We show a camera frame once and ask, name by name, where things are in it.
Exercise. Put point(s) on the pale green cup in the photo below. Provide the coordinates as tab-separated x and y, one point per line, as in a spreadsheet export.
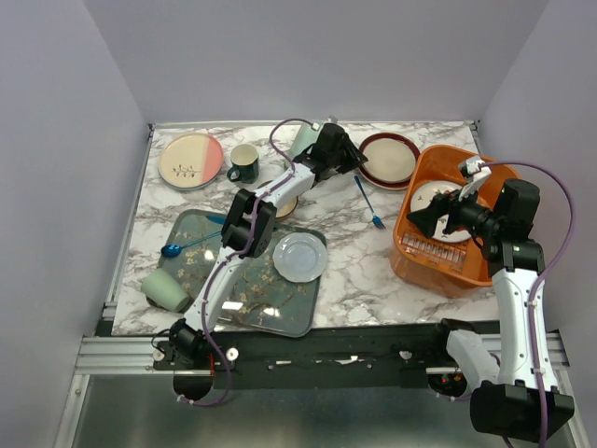
165	291

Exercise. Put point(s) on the brown cream bowl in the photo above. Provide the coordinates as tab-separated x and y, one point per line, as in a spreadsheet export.
282	212

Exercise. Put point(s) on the blue plastic fork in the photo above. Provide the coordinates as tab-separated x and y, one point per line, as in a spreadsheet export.
375	219

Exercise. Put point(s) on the white strawberry pattern plate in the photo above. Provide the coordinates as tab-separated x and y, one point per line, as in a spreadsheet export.
424	195

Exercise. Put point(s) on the upper mint rectangular dish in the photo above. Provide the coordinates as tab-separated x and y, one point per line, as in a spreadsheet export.
303	139

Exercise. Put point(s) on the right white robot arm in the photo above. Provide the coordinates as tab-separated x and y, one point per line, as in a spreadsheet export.
515	395

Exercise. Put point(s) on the orange plastic bin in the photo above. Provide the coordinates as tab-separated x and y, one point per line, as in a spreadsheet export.
451	270

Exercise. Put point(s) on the dark green mug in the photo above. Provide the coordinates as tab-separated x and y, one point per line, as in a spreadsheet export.
244	164

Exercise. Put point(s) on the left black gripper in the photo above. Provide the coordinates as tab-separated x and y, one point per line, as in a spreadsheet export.
353	157

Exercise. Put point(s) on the blue metallic spoon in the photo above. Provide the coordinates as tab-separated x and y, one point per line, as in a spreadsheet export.
171	251

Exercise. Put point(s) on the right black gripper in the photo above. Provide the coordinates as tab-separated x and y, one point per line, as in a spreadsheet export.
425	219

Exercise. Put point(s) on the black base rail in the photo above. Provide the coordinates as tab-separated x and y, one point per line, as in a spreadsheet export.
402	355

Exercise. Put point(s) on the light blue scalloped plate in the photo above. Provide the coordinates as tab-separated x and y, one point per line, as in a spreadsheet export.
300	257

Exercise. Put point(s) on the pink and cream plate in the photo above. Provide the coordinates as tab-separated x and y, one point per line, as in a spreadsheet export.
191	161

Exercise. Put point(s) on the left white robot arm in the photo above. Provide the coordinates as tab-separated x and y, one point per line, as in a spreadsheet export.
247	231

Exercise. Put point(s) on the floral blossom tray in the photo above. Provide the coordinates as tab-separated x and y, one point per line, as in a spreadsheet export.
261	299

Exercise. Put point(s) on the red rimmed cream plate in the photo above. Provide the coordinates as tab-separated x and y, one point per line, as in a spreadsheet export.
392	159

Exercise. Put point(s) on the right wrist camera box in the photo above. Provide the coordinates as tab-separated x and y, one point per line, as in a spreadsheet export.
475	172

